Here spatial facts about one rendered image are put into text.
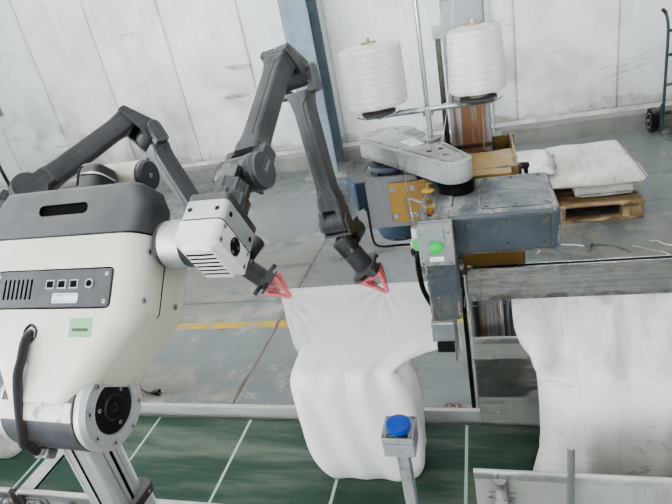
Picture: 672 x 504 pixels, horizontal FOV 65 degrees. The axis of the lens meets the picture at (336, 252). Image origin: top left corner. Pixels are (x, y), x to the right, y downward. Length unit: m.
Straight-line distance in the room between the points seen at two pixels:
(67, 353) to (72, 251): 0.19
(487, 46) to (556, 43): 4.98
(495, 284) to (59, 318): 1.01
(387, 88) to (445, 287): 0.52
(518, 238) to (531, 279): 0.25
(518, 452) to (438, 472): 0.27
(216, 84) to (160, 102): 0.85
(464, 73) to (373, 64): 0.22
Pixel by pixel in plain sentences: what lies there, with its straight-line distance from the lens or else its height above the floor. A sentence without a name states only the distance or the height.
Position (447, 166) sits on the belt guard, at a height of 1.41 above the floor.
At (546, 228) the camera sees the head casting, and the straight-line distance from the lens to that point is 1.20.
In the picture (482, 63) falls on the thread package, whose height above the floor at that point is 1.60.
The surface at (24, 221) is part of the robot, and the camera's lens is 1.21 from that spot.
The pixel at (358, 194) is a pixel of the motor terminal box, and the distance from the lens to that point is 1.60.
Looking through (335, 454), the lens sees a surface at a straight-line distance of 1.82.
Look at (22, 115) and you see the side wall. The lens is 8.80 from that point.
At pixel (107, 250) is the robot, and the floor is 1.47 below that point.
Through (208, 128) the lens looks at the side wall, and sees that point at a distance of 7.21.
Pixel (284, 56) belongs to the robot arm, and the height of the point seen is 1.71.
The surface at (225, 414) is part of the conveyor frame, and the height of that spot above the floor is 0.38.
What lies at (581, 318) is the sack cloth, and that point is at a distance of 1.51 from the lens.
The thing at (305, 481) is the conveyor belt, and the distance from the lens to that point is 1.94.
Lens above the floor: 1.79
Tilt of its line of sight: 24 degrees down
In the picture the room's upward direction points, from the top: 12 degrees counter-clockwise
